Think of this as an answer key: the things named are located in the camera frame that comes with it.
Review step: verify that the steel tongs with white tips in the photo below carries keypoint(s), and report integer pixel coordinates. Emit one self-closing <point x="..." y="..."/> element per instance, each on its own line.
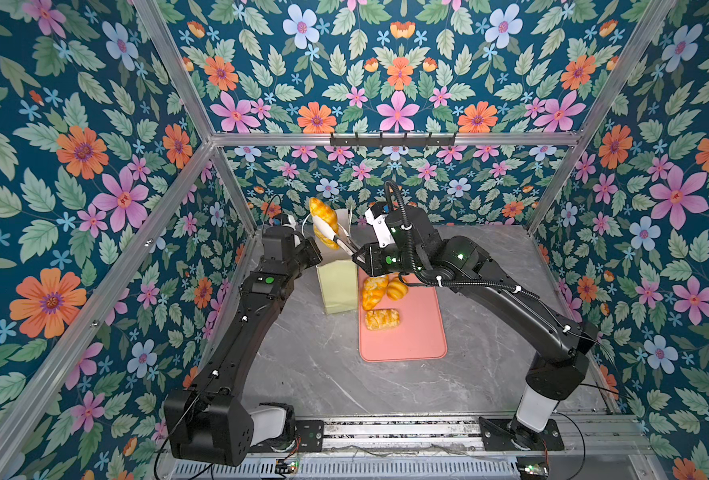
<point x="339" y="238"/>

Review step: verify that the long braided bread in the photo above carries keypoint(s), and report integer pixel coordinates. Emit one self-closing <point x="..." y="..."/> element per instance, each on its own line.
<point x="373" y="291"/>

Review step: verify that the pink silicone tray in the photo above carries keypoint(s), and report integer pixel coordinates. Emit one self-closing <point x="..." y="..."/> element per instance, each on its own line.
<point x="421" y="335"/>

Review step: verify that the aluminium frame post left rear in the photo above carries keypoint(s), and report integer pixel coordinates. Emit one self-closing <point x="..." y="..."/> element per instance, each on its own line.
<point x="151" y="16"/>

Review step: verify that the aluminium frame post right rear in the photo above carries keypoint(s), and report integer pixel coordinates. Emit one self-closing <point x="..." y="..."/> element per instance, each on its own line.
<point x="653" y="19"/>

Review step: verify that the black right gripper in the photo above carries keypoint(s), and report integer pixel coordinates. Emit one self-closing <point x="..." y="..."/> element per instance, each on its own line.
<point x="372" y="252"/>

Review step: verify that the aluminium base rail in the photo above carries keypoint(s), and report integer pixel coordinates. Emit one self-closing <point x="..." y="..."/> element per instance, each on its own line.
<point x="455" y="446"/>

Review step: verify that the black hook rail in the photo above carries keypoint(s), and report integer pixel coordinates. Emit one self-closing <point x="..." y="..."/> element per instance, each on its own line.
<point x="380" y="140"/>

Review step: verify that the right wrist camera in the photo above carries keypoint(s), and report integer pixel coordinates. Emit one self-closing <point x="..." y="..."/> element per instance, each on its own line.
<point x="376" y="216"/>

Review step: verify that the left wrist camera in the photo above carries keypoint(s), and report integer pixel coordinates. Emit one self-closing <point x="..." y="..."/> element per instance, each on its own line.
<point x="285" y="220"/>

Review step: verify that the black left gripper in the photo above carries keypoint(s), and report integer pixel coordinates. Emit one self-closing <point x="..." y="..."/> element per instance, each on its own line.
<point x="309" y="245"/>

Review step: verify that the golden croissant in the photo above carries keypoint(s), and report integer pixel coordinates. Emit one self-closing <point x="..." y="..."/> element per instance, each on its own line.
<point x="319" y="208"/>

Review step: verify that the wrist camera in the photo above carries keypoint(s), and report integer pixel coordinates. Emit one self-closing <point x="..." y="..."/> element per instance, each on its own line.
<point x="376" y="216"/>
<point x="285" y="220"/>

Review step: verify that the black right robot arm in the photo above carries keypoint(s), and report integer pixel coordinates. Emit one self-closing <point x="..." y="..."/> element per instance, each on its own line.
<point x="408" y="243"/>

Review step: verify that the flat glazed pastry bread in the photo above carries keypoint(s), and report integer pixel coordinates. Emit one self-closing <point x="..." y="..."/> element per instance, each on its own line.
<point x="382" y="319"/>

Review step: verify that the white and green paper bag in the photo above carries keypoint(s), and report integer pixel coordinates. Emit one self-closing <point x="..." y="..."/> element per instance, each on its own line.
<point x="337" y="275"/>

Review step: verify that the small round yellow bun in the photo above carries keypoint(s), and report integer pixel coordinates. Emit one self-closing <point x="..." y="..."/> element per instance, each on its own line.
<point x="397" y="290"/>

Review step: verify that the aluminium frame post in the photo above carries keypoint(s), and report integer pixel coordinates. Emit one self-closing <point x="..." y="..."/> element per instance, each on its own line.
<point x="151" y="16"/>
<point x="653" y="19"/>

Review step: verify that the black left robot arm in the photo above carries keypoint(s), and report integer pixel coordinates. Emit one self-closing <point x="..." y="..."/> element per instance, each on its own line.
<point x="207" y="421"/>

